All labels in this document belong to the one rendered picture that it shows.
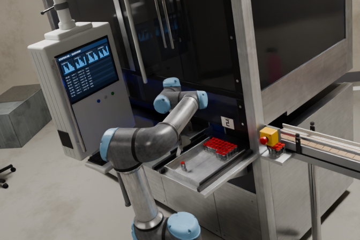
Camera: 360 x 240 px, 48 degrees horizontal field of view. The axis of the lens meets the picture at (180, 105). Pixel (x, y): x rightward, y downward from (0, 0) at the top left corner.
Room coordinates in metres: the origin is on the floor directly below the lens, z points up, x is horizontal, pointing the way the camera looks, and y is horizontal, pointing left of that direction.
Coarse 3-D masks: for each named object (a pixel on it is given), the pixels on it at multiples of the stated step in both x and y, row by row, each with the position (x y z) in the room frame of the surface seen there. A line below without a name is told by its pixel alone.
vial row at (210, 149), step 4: (204, 144) 1.89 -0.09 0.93; (208, 144) 1.88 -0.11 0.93; (204, 148) 1.89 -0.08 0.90; (208, 148) 1.86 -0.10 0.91; (212, 148) 1.85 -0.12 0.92; (216, 148) 1.82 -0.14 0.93; (220, 148) 1.81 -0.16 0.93; (208, 152) 1.86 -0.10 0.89; (212, 152) 1.85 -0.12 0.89; (224, 152) 1.78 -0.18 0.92; (228, 152) 1.76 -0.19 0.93; (228, 156) 1.76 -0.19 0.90
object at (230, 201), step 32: (352, 96) 2.36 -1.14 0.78; (320, 128) 2.11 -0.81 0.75; (352, 128) 2.36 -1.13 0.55; (160, 192) 2.56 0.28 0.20; (192, 192) 2.24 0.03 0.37; (224, 192) 1.99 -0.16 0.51; (288, 192) 1.88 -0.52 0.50; (320, 192) 2.09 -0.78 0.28; (224, 224) 2.03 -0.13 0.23; (256, 224) 1.82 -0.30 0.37; (288, 224) 1.86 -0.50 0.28
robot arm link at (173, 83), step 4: (164, 80) 1.67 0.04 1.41; (168, 80) 1.66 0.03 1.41; (172, 80) 1.65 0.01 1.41; (176, 80) 1.65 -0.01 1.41; (164, 84) 1.65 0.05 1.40; (168, 84) 1.64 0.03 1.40; (172, 84) 1.63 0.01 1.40; (176, 84) 1.64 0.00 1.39; (164, 88) 1.69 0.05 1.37; (172, 88) 1.62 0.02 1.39; (176, 88) 1.64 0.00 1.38; (180, 88) 1.66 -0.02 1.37
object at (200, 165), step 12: (180, 156) 1.84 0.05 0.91; (192, 156) 1.86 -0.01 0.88; (204, 156) 1.84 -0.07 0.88; (168, 168) 1.75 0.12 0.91; (180, 168) 1.77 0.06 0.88; (192, 168) 1.75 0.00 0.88; (204, 168) 1.73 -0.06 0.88; (216, 168) 1.71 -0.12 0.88; (192, 180) 1.61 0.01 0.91; (204, 180) 1.59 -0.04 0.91
